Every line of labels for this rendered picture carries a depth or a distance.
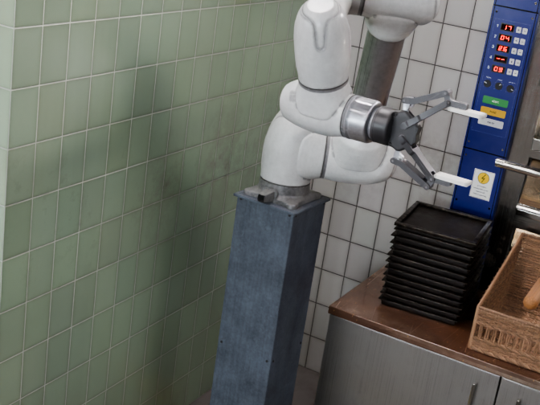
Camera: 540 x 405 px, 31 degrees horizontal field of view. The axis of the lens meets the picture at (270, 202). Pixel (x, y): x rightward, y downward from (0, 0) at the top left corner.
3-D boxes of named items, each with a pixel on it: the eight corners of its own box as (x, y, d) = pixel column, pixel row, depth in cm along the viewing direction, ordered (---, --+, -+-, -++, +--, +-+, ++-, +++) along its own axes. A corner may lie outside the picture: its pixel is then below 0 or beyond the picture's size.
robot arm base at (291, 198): (234, 196, 290) (236, 178, 288) (272, 181, 308) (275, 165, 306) (286, 214, 282) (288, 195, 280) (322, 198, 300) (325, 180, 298)
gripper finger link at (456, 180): (434, 173, 190) (433, 177, 190) (468, 183, 187) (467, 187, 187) (439, 171, 192) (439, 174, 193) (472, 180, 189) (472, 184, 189)
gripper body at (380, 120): (387, 100, 197) (429, 111, 193) (380, 140, 200) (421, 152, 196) (372, 105, 191) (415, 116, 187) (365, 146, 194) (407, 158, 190)
